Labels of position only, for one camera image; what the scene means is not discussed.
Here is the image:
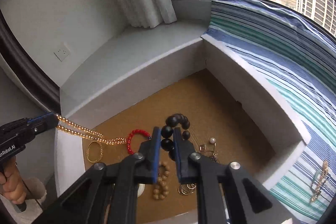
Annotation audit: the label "pale green jade bangle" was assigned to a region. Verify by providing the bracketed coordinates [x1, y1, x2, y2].
[137, 184, 145, 197]

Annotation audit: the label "pearl earrings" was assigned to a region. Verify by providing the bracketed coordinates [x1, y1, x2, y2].
[199, 138, 218, 161]

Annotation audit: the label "brown wooden bead bracelet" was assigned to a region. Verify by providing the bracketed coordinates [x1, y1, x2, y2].
[152, 160, 172, 201]

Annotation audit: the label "red bead bracelet amber bead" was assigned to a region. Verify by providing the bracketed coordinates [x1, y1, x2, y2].
[126, 129, 151, 155]

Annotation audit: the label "black bead bracelet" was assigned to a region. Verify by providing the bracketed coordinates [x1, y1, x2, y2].
[159, 113, 192, 162]

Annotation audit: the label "gold pearl bead necklace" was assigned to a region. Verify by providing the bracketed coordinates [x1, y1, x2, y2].
[55, 113, 128, 146]

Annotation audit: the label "gold bangle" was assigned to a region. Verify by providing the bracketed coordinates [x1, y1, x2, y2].
[86, 141, 103, 164]

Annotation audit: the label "gold chain pendant necklace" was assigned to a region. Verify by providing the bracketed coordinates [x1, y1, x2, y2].
[309, 159, 329, 204]

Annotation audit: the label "white sleeve left forearm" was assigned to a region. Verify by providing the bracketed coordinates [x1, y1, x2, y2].
[1, 177, 47, 223]

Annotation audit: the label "person's left hand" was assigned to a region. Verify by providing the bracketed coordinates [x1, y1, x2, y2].
[1, 157, 26, 205]

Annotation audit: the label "white cardboard box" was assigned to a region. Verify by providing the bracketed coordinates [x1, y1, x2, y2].
[53, 36, 312, 224]

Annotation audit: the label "blue green striped bedsheet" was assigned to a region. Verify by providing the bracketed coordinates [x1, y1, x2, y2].
[205, 0, 335, 223]

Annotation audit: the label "white wall socket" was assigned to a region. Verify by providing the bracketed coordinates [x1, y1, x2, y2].
[54, 45, 70, 62]

